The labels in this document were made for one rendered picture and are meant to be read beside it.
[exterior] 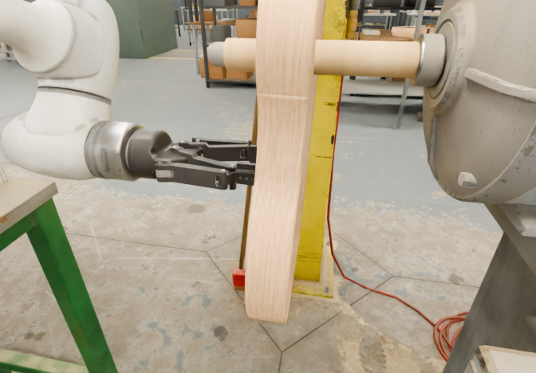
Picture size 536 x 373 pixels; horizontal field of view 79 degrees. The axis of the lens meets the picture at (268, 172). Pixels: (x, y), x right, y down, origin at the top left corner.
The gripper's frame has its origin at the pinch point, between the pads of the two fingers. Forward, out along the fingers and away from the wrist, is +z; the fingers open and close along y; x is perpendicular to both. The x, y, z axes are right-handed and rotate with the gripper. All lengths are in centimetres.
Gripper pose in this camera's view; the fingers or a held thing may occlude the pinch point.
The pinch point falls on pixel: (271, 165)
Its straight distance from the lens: 46.5
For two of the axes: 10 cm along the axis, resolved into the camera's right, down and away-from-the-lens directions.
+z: 9.8, 1.0, -1.5
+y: -1.8, 3.8, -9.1
